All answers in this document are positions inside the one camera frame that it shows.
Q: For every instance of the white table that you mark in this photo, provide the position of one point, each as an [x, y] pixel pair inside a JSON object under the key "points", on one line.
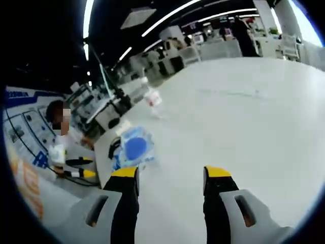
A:
{"points": [[215, 127]]}

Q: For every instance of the wet wipes pack blue lid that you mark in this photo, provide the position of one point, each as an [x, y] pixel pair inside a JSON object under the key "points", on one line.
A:
{"points": [[135, 147]]}

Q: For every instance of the blue and white wall poster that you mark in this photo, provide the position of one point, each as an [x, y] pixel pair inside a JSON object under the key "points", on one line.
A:
{"points": [[25, 127]]}

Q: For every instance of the blue tissue pack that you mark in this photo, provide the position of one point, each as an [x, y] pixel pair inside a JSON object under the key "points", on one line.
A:
{"points": [[117, 161]]}

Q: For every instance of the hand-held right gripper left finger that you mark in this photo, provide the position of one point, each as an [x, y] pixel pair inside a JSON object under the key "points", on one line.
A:
{"points": [[122, 208]]}

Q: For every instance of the white mesh chair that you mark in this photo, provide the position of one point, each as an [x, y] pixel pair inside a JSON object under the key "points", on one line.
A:
{"points": [[190, 55], [289, 47]]}

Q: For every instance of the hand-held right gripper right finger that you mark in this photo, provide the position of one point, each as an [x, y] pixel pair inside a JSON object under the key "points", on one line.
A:
{"points": [[215, 208]]}

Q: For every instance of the ceiling light strip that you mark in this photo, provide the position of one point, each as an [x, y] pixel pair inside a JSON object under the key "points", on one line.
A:
{"points": [[167, 17], [87, 17], [228, 13], [125, 53]]}

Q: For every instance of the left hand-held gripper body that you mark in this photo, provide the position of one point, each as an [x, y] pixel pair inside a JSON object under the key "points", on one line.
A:
{"points": [[57, 152]]}

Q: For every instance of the clear water bottle red label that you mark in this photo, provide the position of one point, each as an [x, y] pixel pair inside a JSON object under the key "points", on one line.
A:
{"points": [[152, 99]]}

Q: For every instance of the teal pole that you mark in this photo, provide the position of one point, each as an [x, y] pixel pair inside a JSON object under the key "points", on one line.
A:
{"points": [[103, 76]]}

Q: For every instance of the green potted plant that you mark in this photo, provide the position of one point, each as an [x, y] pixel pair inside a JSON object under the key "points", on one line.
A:
{"points": [[273, 31]]}

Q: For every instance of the ceiling vent panel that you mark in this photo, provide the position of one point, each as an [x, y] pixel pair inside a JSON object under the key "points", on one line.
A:
{"points": [[138, 18]]}

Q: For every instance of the orange print banner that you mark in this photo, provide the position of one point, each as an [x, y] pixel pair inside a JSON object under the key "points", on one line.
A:
{"points": [[30, 188]]}

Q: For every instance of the white paper cup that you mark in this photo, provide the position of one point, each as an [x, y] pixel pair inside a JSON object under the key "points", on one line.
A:
{"points": [[124, 124]]}

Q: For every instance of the person's upper body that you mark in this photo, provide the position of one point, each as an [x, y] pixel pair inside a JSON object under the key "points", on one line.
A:
{"points": [[75, 137]]}

